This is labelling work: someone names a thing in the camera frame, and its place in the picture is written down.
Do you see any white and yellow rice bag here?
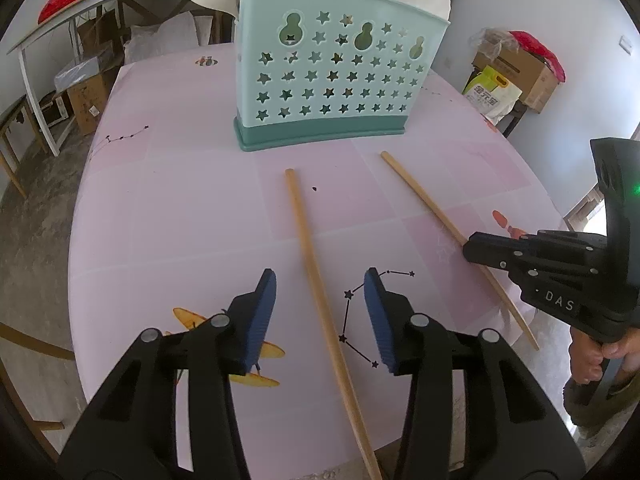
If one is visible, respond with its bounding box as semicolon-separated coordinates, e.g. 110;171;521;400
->
461;65;523;123

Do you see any dark wooden stool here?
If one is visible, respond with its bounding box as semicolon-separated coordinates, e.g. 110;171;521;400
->
500;102;531;138

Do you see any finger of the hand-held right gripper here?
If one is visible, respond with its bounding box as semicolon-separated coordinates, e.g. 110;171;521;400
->
462;230;608;273

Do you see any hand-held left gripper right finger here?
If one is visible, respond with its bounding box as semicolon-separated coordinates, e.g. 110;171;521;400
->
364;267;586;480

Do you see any large cardboard box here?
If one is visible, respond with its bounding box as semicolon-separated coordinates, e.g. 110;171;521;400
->
472;47;558;113

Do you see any plastic-wrapped box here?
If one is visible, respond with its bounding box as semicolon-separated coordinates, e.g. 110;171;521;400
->
52;57;118;91

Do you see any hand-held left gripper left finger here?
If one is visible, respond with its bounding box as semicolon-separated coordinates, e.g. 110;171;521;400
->
57;269;277;480

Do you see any white pillow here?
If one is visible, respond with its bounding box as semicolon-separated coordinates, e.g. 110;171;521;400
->
122;10;213;66

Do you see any person's olive clothing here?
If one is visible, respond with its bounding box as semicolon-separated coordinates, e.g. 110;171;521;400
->
562;367;640;431

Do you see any pink printed tablecloth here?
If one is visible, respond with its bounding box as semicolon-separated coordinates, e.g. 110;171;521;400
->
67;42;573;476

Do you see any teal star-cutout utensil holder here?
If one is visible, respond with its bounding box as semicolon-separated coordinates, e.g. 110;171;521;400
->
233;0;451;153

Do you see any person's right hand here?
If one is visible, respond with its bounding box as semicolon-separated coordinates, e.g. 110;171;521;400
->
570;327;640;386

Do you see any clear plastic bag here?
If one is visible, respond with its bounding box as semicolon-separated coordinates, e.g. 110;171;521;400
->
469;27;516;58

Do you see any small white appliance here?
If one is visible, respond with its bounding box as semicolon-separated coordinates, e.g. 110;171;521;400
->
40;92;71;126

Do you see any wooden chopstick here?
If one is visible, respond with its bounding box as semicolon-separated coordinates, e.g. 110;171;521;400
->
285;168;383;480
381;151;541;351

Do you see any light wooden chair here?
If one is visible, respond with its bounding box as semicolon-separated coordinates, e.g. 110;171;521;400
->
0;322;76;433

